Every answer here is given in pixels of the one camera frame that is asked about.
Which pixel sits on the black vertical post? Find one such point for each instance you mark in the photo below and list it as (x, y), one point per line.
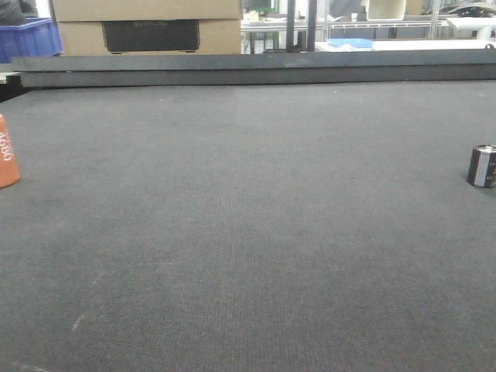
(290, 29)

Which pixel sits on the dark grey table rail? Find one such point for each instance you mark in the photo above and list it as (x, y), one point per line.
(255, 69)

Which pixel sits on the dark brown cylindrical capacitor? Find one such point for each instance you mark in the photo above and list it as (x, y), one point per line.
(481, 171)

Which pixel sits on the blue plastic crate background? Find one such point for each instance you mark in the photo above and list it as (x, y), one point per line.
(39, 37)

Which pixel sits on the cardboard box with black window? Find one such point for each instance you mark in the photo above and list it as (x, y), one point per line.
(99, 28)

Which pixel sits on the orange cylindrical capacitor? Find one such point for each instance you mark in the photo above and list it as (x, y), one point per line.
(9, 170)

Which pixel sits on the light blue tray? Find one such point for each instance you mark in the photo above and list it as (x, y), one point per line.
(350, 44)

